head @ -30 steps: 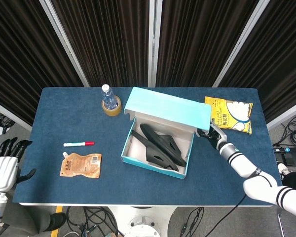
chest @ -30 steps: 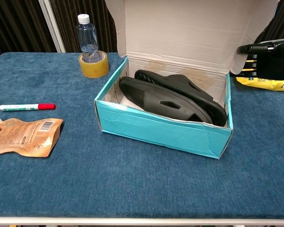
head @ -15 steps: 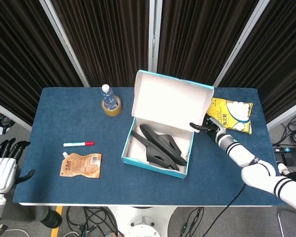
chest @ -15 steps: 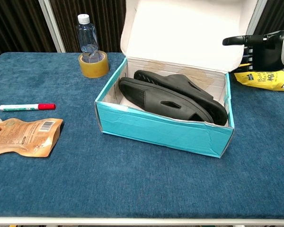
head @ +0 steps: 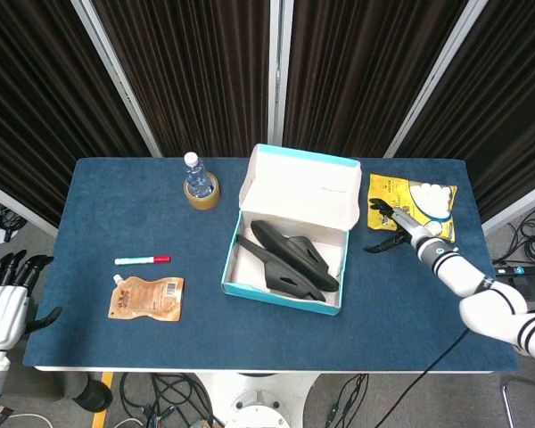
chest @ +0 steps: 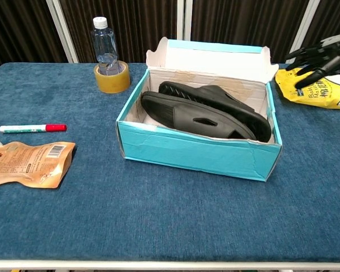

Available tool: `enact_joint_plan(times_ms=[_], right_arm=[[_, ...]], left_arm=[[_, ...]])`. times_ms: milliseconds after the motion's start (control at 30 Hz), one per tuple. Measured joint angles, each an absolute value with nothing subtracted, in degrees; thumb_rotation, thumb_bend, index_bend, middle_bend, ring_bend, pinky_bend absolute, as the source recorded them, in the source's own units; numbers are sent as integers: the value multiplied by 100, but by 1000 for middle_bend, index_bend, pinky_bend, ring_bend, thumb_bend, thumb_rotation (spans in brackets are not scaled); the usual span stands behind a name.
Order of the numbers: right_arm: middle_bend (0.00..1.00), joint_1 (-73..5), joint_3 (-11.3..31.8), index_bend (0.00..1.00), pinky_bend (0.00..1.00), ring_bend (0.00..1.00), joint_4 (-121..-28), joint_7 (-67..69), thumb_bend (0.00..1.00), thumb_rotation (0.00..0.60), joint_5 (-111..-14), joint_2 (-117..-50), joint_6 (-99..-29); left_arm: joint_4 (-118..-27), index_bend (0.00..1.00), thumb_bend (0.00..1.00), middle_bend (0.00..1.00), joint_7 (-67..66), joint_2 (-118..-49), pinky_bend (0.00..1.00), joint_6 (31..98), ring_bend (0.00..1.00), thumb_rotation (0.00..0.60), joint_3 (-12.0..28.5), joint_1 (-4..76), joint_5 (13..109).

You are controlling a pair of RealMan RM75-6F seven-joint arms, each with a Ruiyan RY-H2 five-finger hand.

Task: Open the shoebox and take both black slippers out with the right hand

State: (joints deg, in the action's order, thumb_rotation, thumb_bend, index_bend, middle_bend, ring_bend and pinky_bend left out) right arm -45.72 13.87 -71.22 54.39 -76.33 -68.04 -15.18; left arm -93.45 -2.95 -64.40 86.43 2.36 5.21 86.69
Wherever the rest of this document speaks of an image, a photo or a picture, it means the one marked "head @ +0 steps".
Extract black cable with inline plug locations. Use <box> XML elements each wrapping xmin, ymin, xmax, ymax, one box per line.
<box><xmin>325</xmin><ymin>373</ymin><xmax>370</xmax><ymax>428</ymax></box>

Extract yellow marshmallow bag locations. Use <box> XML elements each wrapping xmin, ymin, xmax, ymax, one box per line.
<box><xmin>366</xmin><ymin>173</ymin><xmax>458</xmax><ymax>244</ymax></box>

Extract dark blue table cloth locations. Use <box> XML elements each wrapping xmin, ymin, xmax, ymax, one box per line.
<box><xmin>22</xmin><ymin>157</ymin><xmax>521</xmax><ymax>372</ymax></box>

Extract orange spout pouch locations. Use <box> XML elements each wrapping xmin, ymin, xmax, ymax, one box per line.
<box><xmin>107</xmin><ymin>274</ymin><xmax>185</xmax><ymax>323</ymax></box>

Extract white marker with red cap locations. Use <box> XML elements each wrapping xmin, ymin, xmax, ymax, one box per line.
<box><xmin>114</xmin><ymin>255</ymin><xmax>172</xmax><ymax>267</ymax></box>

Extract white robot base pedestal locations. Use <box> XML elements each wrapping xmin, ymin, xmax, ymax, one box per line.
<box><xmin>191</xmin><ymin>372</ymin><xmax>322</xmax><ymax>428</ymax></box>

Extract light blue shoe box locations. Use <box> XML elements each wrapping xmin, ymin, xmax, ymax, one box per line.
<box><xmin>220</xmin><ymin>143</ymin><xmax>363</xmax><ymax>317</ymax></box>

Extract grey metal tube frame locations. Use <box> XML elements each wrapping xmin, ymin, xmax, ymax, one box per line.
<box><xmin>501</xmin><ymin>376</ymin><xmax>535</xmax><ymax>428</ymax></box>

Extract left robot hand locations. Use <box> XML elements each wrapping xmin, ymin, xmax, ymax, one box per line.
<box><xmin>0</xmin><ymin>250</ymin><xmax>63</xmax><ymax>351</ymax></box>

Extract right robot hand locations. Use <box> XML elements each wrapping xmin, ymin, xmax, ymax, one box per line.
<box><xmin>363</xmin><ymin>197</ymin><xmax>433</xmax><ymax>254</ymax></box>

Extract black floor cable bundle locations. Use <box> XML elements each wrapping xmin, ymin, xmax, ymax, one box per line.
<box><xmin>501</xmin><ymin>209</ymin><xmax>535</xmax><ymax>268</ymax></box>
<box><xmin>0</xmin><ymin>195</ymin><xmax>28</xmax><ymax>244</ymax></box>

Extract brown packing tape roll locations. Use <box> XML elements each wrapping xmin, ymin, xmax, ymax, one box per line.
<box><xmin>183</xmin><ymin>173</ymin><xmax>221</xmax><ymax>210</ymax></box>

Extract tangled cables under table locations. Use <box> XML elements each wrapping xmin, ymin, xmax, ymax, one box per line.
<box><xmin>118</xmin><ymin>372</ymin><xmax>218</xmax><ymax>428</ymax></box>

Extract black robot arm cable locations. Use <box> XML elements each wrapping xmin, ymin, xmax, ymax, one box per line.
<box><xmin>374</xmin><ymin>327</ymin><xmax>473</xmax><ymax>428</ymax></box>

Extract dark curtain partition panel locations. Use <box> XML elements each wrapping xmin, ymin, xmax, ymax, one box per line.
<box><xmin>383</xmin><ymin>0</ymin><xmax>535</xmax><ymax>235</ymax></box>
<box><xmin>269</xmin><ymin>0</ymin><xmax>490</xmax><ymax>158</ymax></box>
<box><xmin>0</xmin><ymin>0</ymin><xmax>161</xmax><ymax>235</ymax></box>
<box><xmin>70</xmin><ymin>0</ymin><xmax>282</xmax><ymax>158</ymax></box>

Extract clear plastic water bottle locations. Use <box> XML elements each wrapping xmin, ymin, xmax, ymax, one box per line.
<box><xmin>182</xmin><ymin>152</ymin><xmax>210</xmax><ymax>199</ymax></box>

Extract black power strip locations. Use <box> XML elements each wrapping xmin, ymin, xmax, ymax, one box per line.
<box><xmin>492</xmin><ymin>262</ymin><xmax>535</xmax><ymax>309</ymax></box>

